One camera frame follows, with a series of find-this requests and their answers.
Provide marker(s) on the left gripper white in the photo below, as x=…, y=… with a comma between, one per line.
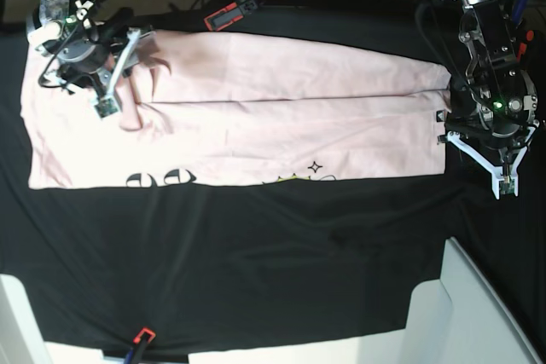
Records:
x=505, y=176

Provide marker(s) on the white side table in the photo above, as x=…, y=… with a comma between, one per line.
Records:
x=458, y=318

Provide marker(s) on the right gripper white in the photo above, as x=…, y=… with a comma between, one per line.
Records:
x=109, y=103

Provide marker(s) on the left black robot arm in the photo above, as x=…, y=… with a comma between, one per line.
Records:
x=499, y=130

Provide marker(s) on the black table cloth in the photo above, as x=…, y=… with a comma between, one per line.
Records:
x=237, y=268

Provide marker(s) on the red clamp right edge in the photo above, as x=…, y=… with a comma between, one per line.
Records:
x=523, y=40

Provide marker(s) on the red black clamp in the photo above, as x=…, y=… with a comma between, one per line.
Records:
x=230, y=14

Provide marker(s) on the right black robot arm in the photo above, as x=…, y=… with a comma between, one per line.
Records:
x=87, y=54

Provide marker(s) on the pale pink T-shirt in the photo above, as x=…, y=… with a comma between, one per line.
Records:
x=234, y=109

